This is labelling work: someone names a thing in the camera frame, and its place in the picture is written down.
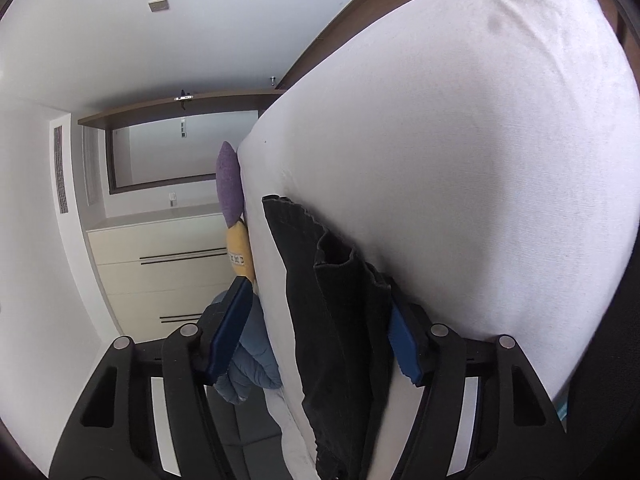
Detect brown wooden door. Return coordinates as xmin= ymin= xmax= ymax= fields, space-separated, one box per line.
xmin=77 ymin=89 xmax=288 ymax=128

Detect bed with white sheet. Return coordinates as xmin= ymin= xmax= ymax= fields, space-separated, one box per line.
xmin=235 ymin=0 xmax=640 ymax=480

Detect white air vent grille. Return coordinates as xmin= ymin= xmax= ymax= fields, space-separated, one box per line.
xmin=52 ymin=124 xmax=69 ymax=213

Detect cream wardrobe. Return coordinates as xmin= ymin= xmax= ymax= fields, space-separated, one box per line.
xmin=86 ymin=210 xmax=241 ymax=341

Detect black denim pants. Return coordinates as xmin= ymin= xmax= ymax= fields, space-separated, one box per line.
xmin=262 ymin=194 xmax=431 ymax=480

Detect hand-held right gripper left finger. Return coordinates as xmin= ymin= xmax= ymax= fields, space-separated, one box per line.
xmin=50 ymin=276 xmax=253 ymax=480

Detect grey padded headboard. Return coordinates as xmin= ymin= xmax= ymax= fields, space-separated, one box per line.
xmin=205 ymin=385 xmax=311 ymax=480

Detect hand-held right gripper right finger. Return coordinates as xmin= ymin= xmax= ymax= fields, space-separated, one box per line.
xmin=385 ymin=280 xmax=568 ymax=480

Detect yellow cushion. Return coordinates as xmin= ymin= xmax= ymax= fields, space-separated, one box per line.
xmin=225 ymin=217 xmax=257 ymax=281

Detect blue quilted comforter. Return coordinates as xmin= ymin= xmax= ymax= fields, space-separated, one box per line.
xmin=202 ymin=290 xmax=283 ymax=406

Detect white pillow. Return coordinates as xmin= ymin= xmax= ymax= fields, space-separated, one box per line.
xmin=264 ymin=387 xmax=313 ymax=461

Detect purple cushion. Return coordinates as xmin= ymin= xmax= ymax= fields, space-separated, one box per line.
xmin=215 ymin=141 xmax=246 ymax=228

